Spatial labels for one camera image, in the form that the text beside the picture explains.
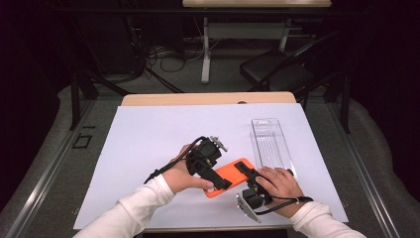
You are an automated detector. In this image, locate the black folding chair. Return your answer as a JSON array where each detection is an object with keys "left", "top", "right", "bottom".
[{"left": 239, "top": 30, "right": 342, "bottom": 102}]

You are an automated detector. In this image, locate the black metal stand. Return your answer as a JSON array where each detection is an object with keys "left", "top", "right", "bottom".
[
  {"left": 341, "top": 73, "right": 352, "bottom": 135},
  {"left": 68, "top": 68, "right": 133, "bottom": 132}
]

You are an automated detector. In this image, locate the white-framed wooden desk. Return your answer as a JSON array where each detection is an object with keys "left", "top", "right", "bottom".
[{"left": 181, "top": 0, "right": 333, "bottom": 85}]

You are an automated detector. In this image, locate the hand-held gripper black cable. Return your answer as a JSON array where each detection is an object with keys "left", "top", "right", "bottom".
[
  {"left": 256, "top": 195, "right": 314, "bottom": 216},
  {"left": 144, "top": 135, "right": 207, "bottom": 184}
]

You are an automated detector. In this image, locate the right hand-held gripper black cable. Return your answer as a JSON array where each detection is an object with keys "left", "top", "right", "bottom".
[{"left": 256, "top": 195, "right": 314, "bottom": 216}]

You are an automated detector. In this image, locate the left hand-held gripper black cable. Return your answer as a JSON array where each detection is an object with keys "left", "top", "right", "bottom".
[{"left": 144, "top": 135, "right": 207, "bottom": 184}]

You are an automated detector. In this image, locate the tangle of floor cables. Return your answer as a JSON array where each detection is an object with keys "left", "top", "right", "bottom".
[{"left": 145, "top": 36, "right": 221, "bottom": 74}]

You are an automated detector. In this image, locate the metal floor rail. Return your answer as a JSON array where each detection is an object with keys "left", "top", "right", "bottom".
[
  {"left": 325, "top": 102, "right": 402, "bottom": 238},
  {"left": 4, "top": 98, "right": 97, "bottom": 238}
]

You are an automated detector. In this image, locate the person's right hand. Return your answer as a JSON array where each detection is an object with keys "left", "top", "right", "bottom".
[{"left": 256, "top": 166, "right": 305, "bottom": 219}]

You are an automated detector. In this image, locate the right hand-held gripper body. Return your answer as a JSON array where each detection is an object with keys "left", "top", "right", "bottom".
[{"left": 236, "top": 184, "right": 273, "bottom": 224}]

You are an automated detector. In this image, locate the clear plastic box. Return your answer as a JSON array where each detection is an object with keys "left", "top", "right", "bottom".
[{"left": 251, "top": 117, "right": 298, "bottom": 180}]

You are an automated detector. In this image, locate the person's left hand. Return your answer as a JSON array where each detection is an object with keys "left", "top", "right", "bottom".
[{"left": 161, "top": 144, "right": 215, "bottom": 195}]

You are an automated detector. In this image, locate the white board sheet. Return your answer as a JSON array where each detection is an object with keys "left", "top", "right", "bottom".
[{"left": 72, "top": 102, "right": 350, "bottom": 232}]

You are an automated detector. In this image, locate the orange phone case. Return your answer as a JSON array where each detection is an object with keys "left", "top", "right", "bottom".
[{"left": 203, "top": 157, "right": 259, "bottom": 199}]

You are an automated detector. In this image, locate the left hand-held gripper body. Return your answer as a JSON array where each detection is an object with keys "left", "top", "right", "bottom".
[{"left": 186, "top": 135, "right": 229, "bottom": 177}]

